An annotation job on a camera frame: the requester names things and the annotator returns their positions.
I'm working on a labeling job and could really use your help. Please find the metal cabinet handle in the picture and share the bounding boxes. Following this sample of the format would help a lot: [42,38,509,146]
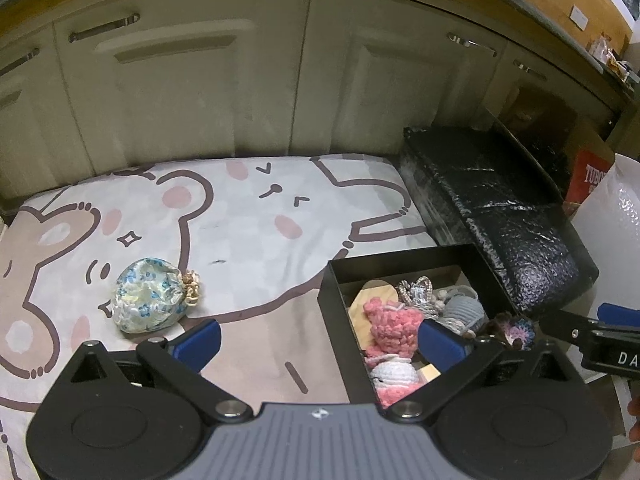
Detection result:
[512,59,549,82]
[447,32,499,59]
[0,48,40,77]
[68,12,141,44]

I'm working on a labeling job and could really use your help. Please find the round wooden piece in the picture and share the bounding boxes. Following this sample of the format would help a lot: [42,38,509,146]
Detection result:
[347,280,402,352]

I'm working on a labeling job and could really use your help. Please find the black bubble-wrapped package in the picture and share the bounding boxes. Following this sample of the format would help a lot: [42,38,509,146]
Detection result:
[402,125,600,319]

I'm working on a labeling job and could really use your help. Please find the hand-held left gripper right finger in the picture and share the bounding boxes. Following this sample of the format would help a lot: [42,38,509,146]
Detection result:
[387,317,585,421]

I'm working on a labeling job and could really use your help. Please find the black box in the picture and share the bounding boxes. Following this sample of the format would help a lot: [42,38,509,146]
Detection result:
[317,243,540,407]

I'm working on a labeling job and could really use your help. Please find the white pink crochet toy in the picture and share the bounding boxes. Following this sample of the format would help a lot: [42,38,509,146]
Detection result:
[366,355,427,409]

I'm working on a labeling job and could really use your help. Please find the cream cabinet door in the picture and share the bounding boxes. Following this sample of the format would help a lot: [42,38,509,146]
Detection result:
[0,24,102,203]
[52,0,314,177]
[300,0,507,162]
[487,40,621,161]

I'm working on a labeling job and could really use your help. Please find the silver braided ornament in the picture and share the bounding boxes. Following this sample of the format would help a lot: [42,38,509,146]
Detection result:
[397,277,442,319]

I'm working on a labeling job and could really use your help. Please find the printed cartoon blanket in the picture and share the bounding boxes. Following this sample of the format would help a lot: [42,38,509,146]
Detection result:
[0,154,442,480]

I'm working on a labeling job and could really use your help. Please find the person's right hand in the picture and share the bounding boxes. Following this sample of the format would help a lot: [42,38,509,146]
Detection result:
[628,396,640,464]

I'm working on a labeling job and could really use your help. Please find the cardboard flap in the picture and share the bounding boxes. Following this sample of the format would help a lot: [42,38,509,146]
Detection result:
[570,117,619,166]

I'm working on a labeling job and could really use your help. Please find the floral fabric pouch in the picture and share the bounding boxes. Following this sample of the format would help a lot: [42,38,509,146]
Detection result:
[109,257,204,335]

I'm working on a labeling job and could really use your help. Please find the red box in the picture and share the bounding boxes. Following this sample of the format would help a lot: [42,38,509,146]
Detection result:
[565,148,614,207]

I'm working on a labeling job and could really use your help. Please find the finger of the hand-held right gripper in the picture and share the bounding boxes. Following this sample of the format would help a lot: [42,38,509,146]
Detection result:
[541,306,610,355]
[596,302,640,330]

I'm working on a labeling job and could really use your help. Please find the dark multicolour crochet piece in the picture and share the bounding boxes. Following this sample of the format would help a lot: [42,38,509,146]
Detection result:
[487,311,537,352]

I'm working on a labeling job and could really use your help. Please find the dark brown box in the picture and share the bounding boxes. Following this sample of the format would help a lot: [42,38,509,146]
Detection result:
[492,85,584,181]

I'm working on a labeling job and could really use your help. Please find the grey crochet toy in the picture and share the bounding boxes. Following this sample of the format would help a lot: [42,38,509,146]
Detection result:
[439,286,489,337]

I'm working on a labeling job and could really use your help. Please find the white bubble wrap sheet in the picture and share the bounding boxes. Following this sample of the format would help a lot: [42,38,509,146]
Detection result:
[570,152,640,441]

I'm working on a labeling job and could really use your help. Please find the snack packets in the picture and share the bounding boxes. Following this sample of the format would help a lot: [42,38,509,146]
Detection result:
[586,31,635,82]

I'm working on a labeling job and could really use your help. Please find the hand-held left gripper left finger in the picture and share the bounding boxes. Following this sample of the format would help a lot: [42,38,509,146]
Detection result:
[60,317,254,420]

